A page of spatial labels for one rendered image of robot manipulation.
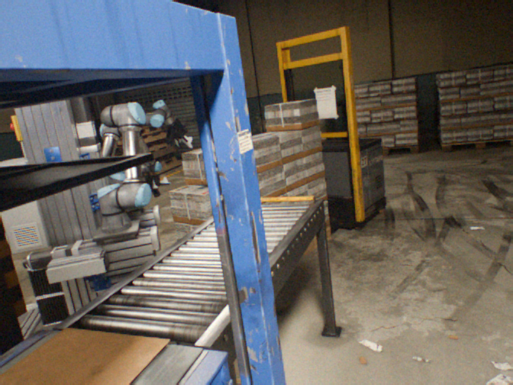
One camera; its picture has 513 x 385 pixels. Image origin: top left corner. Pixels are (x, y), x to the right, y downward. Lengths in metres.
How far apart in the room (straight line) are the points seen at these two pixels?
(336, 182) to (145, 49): 3.74
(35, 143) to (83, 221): 0.47
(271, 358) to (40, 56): 0.74
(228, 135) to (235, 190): 0.11
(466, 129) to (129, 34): 7.35
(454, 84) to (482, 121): 0.76
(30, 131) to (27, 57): 1.99
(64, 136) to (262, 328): 1.73
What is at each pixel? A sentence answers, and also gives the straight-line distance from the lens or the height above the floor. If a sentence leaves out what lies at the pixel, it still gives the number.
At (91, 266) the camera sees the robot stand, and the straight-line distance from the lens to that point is 2.18.
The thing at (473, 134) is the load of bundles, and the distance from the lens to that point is 7.76.
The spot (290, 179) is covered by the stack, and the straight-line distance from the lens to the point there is 3.36.
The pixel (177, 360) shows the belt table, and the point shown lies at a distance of 1.11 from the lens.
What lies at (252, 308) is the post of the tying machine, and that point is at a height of 0.97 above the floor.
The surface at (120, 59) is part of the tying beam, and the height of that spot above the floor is 1.46.
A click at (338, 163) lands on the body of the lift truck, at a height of 0.62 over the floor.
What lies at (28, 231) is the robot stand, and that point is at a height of 0.87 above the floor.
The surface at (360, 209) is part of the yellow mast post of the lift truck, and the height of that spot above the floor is 0.21.
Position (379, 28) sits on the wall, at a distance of 9.31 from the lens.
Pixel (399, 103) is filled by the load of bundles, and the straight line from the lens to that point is 7.72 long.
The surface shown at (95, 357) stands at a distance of 1.22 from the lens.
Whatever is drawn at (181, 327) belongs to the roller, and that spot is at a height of 0.80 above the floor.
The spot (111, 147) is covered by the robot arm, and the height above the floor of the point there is 1.19.
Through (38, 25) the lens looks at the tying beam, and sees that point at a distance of 0.46.
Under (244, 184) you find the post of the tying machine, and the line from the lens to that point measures 0.79.
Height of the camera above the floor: 1.40
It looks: 13 degrees down
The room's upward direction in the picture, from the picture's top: 8 degrees counter-clockwise
